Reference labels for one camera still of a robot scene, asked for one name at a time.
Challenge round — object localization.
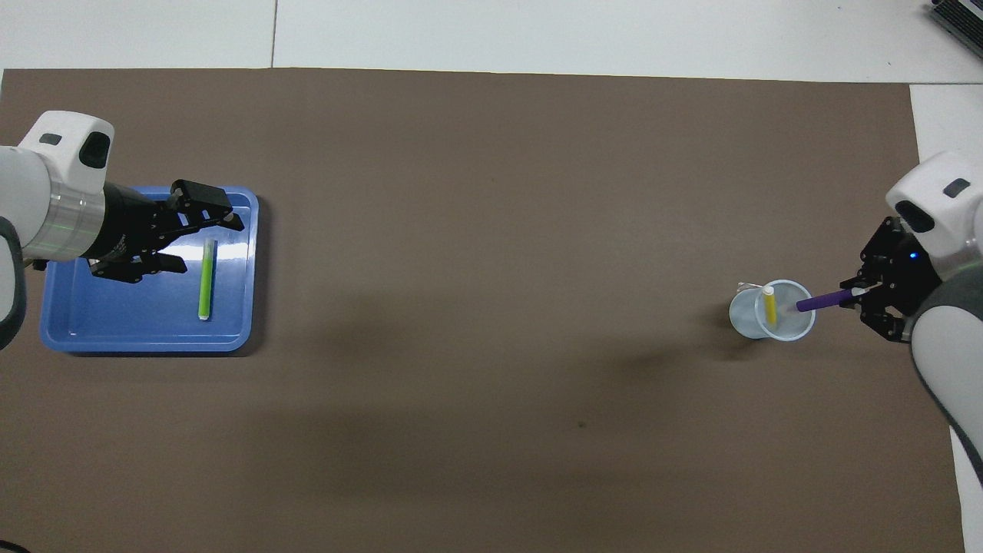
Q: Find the dark ribbed device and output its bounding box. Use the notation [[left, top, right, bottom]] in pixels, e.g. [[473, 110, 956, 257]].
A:
[[928, 0, 983, 61]]

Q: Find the brown table mat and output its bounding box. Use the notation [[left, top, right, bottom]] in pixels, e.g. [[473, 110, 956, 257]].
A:
[[0, 68, 965, 553]]

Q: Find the pale blue mesh pen cup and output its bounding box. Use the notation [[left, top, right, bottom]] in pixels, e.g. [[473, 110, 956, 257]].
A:
[[728, 279, 816, 343]]

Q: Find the green pen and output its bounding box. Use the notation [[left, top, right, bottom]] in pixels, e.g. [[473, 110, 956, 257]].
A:
[[197, 238, 219, 322]]

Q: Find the purple pen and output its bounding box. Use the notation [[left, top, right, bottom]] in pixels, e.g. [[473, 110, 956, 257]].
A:
[[795, 286, 865, 313]]

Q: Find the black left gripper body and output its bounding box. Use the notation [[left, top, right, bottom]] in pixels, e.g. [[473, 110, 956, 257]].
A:
[[81, 183, 176, 263]]

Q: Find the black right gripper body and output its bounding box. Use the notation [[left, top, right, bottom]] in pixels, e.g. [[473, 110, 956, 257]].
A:
[[860, 217, 942, 313]]

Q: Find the blue plastic tray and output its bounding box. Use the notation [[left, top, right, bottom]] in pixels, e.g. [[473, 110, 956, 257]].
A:
[[40, 187, 260, 354]]

